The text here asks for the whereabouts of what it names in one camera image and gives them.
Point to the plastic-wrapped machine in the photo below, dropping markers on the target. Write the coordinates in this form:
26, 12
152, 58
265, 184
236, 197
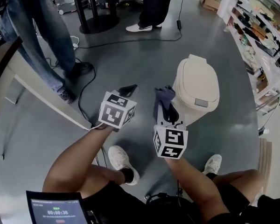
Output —
64, 0

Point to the person's leg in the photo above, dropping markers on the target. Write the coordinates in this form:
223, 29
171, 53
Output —
240, 183
100, 176

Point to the person's white sneaker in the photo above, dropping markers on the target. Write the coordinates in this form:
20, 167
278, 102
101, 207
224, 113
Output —
213, 163
121, 160

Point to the cardboard box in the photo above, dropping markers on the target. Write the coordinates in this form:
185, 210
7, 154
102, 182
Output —
210, 1

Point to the person's right leg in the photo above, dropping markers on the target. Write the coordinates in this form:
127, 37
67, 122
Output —
240, 183

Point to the white desk with brown top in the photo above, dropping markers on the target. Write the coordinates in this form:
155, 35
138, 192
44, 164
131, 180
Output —
37, 94

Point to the person's right white sneaker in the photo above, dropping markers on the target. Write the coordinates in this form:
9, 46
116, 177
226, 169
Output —
213, 163

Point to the person's black shorts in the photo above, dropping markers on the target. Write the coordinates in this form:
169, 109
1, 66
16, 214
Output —
130, 209

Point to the person's left forearm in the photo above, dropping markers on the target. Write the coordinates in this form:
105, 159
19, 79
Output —
84, 148

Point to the person's left white sneaker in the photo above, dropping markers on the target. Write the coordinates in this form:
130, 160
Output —
121, 160

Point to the beige pedal trash bin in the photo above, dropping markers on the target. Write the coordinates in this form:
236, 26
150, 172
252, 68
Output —
196, 83

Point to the purple cloth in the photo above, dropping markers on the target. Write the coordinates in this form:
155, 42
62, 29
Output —
163, 94

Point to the white shelving unit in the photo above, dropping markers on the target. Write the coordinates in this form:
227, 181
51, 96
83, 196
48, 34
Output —
259, 31

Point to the black keyboard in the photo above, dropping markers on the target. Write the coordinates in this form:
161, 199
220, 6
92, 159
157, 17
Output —
263, 47

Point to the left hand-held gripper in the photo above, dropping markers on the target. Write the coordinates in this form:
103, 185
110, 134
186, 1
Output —
112, 114

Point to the black tablet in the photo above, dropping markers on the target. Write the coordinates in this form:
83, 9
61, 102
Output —
56, 211

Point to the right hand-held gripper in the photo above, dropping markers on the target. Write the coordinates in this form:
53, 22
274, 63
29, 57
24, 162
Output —
172, 141

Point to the person's left leg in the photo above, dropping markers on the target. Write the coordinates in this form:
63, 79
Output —
100, 176

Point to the person's right forearm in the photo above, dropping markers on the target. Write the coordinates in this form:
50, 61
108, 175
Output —
191, 183

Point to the round wooden table black legs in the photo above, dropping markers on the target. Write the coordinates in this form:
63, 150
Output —
88, 13

